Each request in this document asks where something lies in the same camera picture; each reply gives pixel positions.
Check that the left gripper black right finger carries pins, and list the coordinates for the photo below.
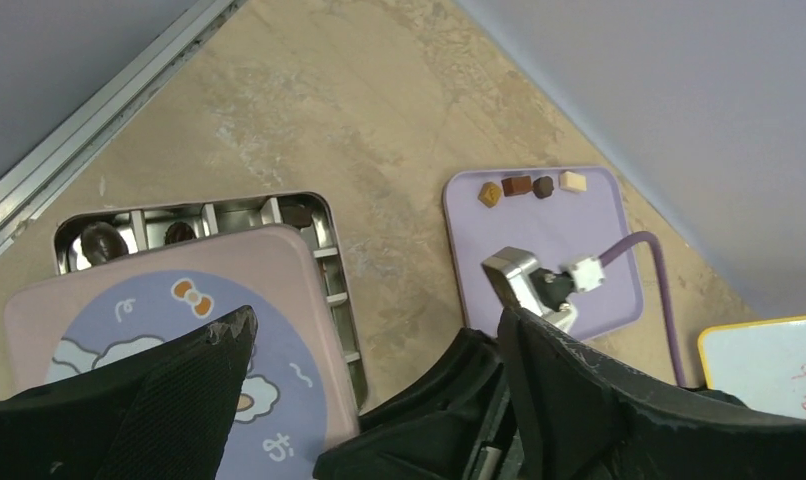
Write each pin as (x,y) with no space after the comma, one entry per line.
(582,414)

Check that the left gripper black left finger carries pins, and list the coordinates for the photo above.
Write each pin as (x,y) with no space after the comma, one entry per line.
(164,413)

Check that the pink divided chocolate tin box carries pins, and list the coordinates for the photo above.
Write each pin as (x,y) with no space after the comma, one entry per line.
(145,228)

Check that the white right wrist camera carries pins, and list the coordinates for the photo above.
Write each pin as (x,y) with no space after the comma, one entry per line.
(519,281)

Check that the silver square tin lid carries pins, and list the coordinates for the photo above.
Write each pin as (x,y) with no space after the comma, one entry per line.
(297,398)

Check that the aluminium frame rail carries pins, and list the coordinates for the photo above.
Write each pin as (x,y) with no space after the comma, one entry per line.
(72,74)

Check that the white chocolate piece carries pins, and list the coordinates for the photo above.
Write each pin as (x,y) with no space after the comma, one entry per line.
(572,182)

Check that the yellow framed whiteboard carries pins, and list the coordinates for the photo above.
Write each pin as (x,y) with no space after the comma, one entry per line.
(762,363)

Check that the round dark chocolate piece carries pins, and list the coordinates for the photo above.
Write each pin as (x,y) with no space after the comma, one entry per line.
(543,187)

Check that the lavender plastic tray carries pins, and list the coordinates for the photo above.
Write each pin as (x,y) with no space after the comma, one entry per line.
(557,229)

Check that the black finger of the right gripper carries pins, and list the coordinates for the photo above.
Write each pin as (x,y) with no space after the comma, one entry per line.
(452,423)

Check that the caramel chocolate piece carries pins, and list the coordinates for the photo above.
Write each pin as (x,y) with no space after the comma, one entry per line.
(490,194)

